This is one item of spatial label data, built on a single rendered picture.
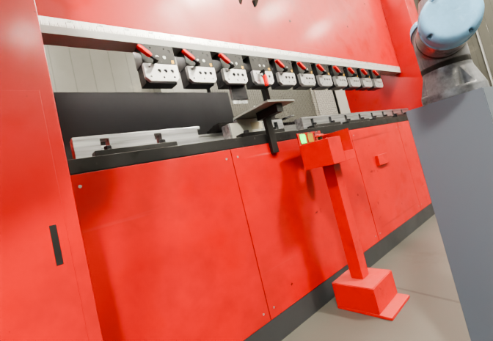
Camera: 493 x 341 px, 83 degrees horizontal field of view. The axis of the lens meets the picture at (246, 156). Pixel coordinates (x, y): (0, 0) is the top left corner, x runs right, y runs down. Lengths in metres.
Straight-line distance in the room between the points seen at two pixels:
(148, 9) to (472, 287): 1.49
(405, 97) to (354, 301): 2.32
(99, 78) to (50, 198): 3.06
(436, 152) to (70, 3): 1.31
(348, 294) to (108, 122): 1.49
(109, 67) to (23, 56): 2.97
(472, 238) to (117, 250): 0.99
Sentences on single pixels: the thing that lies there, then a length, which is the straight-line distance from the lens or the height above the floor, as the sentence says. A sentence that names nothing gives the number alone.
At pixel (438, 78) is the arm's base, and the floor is 0.83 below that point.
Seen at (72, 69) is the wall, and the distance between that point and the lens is 3.86.
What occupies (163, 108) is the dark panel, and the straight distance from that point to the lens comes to 1.85.
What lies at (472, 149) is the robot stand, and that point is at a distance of 0.87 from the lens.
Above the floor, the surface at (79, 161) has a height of 0.86.
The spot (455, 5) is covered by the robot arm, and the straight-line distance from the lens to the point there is 0.80.
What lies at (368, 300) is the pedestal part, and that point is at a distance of 1.42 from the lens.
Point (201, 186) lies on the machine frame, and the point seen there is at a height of 0.70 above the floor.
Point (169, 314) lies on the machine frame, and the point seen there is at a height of 0.32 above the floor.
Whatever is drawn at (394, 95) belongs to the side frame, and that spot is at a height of 1.14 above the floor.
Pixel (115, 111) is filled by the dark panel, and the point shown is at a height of 1.23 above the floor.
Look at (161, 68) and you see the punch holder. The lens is 1.29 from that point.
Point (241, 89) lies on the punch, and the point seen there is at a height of 1.15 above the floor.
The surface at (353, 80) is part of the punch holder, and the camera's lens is 2.43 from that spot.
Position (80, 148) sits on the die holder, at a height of 0.93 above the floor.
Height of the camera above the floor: 0.71
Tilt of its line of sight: 4 degrees up
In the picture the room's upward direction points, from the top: 14 degrees counter-clockwise
